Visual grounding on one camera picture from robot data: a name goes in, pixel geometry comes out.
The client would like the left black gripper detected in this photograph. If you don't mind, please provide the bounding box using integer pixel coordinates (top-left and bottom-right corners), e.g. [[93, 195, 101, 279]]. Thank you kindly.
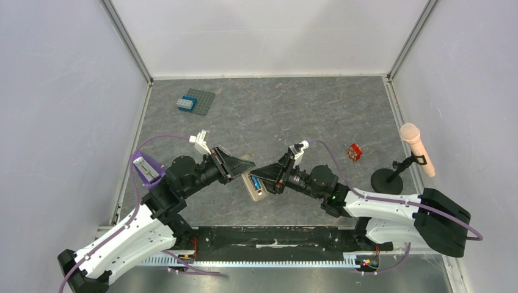
[[181, 145, 254, 197]]

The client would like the blue battery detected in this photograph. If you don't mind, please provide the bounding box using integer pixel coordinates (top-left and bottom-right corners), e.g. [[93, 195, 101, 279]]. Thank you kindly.
[[251, 176, 261, 192]]

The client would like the beige remote control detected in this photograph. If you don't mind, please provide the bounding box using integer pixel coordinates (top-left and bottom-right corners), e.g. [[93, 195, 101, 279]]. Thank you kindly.
[[241, 166, 269, 201]]

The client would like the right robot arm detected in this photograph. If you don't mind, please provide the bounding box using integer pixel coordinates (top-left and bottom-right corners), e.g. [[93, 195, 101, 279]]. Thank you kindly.
[[251, 150, 471, 258]]

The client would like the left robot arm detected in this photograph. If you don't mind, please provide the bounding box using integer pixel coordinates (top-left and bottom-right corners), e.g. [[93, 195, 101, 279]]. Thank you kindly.
[[57, 147, 255, 292]]

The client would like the grey lego baseplate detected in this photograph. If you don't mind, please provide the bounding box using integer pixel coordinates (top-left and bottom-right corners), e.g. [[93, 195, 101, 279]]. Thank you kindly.
[[183, 89, 216, 116]]

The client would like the blue lego brick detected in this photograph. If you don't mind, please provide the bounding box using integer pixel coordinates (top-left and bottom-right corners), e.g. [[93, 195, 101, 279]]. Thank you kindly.
[[177, 96, 197, 112]]

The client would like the grey lego brick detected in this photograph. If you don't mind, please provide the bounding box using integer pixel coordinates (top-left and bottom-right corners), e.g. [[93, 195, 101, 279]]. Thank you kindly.
[[176, 98, 194, 110]]

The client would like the red toy figure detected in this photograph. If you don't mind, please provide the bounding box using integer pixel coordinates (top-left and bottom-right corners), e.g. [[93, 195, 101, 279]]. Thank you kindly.
[[348, 143, 362, 161]]

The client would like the black microphone stand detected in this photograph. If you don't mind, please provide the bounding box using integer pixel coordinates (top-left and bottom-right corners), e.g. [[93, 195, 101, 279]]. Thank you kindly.
[[370, 153, 428, 195]]

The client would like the pink microphone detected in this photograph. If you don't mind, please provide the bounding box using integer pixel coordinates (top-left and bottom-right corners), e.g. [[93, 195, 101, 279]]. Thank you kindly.
[[399, 123, 436, 178]]

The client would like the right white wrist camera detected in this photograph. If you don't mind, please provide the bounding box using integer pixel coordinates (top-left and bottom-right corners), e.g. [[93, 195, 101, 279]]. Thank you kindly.
[[290, 140, 309, 166]]

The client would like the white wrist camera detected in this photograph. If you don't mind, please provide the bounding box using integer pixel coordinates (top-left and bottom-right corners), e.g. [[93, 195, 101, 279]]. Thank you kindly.
[[189, 129, 211, 155], [290, 140, 309, 166]]

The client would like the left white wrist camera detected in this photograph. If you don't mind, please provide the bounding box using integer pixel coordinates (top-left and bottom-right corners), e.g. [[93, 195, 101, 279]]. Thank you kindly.
[[189, 129, 211, 155]]

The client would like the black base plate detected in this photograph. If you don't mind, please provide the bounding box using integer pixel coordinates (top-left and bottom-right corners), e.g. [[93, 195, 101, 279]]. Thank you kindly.
[[172, 226, 394, 262]]

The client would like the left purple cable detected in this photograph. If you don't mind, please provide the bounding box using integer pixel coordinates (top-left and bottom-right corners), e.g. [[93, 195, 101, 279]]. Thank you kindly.
[[58, 134, 221, 293]]

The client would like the purple cable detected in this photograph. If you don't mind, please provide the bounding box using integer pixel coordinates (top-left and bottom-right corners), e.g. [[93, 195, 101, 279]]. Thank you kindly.
[[58, 134, 221, 293], [307, 140, 484, 276]]

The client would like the white cable duct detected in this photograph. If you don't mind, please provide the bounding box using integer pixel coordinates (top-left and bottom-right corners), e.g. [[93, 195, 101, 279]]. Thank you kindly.
[[139, 253, 375, 269]]

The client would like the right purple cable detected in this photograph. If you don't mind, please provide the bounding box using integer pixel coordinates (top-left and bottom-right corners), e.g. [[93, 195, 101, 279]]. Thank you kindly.
[[307, 140, 484, 276]]

